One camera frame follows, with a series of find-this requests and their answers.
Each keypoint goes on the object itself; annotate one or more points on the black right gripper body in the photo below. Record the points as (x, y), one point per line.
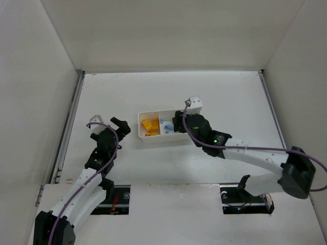
(179, 122)

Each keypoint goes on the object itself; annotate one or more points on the yellow long lego plate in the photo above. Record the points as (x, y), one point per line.
(151, 133)

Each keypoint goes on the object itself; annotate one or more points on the yellow lego brick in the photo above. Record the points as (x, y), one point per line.
(155, 124)

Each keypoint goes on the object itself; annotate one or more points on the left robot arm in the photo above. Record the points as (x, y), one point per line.
(59, 225)

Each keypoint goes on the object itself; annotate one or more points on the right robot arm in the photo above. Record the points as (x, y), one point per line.
(291, 171)

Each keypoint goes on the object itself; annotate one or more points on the white divided plastic bin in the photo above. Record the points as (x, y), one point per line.
(161, 137)

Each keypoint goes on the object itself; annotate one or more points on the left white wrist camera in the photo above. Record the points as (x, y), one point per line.
(96, 124)

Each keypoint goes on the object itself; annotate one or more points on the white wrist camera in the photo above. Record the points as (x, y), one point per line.
(193, 105)
(96, 124)

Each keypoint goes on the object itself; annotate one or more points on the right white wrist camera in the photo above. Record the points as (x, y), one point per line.
(193, 105)

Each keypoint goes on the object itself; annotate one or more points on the left aluminium rail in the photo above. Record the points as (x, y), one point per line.
(57, 165)

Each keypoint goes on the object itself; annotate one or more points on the aluminium rail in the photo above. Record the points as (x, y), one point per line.
(276, 122)
(57, 165)

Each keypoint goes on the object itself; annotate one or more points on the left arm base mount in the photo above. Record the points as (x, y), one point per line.
(116, 201)

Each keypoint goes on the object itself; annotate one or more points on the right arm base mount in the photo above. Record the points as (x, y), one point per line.
(236, 200)

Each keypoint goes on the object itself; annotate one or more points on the right aluminium rail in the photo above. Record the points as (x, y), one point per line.
(276, 122)

